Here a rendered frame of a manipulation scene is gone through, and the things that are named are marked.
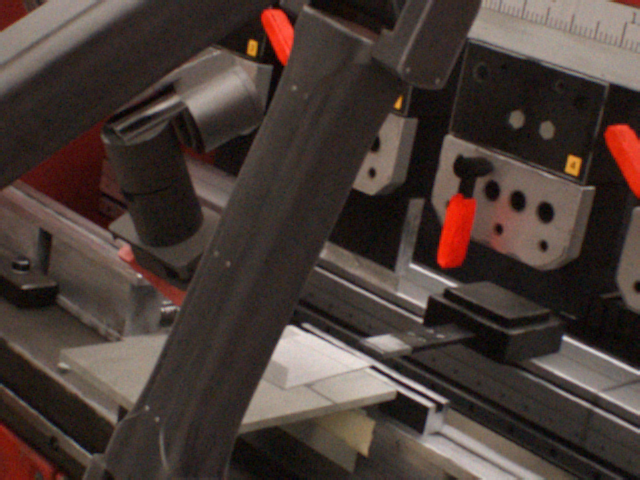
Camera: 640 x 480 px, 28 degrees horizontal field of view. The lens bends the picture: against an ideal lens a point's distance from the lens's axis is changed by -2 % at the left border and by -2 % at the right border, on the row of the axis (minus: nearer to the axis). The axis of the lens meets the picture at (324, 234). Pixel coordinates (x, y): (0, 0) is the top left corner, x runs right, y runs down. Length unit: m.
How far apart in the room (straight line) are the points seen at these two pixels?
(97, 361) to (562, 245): 0.42
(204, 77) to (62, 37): 0.44
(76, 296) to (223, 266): 0.87
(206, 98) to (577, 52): 0.30
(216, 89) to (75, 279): 0.62
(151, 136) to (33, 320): 0.61
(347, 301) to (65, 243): 0.36
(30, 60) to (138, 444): 0.28
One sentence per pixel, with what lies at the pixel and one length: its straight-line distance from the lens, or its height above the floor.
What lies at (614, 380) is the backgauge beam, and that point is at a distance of 1.46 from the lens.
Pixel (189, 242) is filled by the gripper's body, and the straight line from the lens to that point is 1.07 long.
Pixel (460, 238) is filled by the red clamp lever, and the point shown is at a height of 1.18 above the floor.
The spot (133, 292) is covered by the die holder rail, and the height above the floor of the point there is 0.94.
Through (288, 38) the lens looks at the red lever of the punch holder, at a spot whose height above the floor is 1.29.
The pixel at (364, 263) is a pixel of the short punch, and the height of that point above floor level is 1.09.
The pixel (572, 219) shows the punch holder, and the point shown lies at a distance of 1.07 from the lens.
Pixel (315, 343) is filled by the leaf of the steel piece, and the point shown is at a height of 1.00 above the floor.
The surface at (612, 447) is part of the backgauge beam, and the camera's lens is 1.41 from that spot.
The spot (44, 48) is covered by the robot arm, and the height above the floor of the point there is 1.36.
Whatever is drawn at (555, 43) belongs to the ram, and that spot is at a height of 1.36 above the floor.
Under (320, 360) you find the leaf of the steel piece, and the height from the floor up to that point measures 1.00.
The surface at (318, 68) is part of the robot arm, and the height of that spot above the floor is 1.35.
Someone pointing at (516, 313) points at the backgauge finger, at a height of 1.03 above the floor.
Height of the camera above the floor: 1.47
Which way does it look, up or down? 16 degrees down
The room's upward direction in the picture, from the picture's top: 11 degrees clockwise
